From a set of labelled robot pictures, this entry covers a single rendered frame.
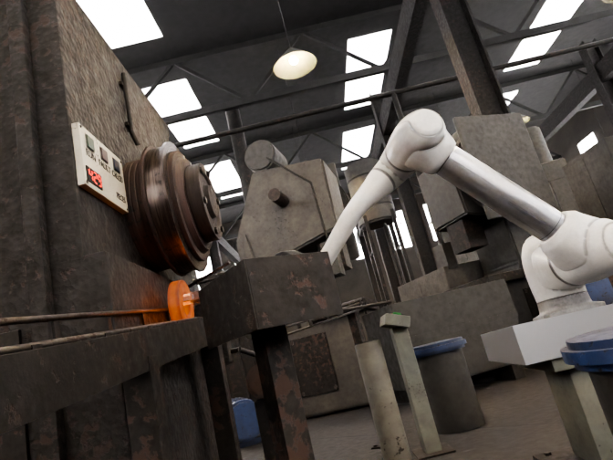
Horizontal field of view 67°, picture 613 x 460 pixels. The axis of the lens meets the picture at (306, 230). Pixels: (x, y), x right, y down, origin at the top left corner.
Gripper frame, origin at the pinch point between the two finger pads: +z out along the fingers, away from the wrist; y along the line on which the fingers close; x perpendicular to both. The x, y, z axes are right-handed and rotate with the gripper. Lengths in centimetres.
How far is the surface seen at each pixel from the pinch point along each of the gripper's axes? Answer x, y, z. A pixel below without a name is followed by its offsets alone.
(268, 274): -6, -49, -32
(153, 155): 48.2, -1.3, 2.9
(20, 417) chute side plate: -23, -82, -4
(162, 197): 31.6, -5.2, 0.3
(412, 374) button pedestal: -40, 80, -75
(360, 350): -25, 76, -55
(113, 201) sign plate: 29.8, -14.1, 11.8
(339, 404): -68, 281, -40
